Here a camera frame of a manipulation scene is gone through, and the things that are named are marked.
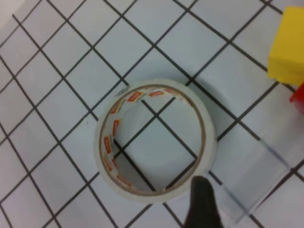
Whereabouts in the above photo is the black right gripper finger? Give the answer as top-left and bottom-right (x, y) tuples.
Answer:
(184, 176), (221, 228)

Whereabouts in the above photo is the red-capped clear tube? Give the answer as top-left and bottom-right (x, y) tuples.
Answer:
(210, 85), (304, 228)

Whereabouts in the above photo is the white grid-pattern cloth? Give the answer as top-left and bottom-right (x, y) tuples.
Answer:
(0, 0), (304, 228)

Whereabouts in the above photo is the left white tape roll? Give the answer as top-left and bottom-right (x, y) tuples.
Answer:
(94, 79), (217, 204)

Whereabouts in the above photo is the yellow foam cube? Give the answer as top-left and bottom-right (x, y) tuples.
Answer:
(268, 6), (304, 86)

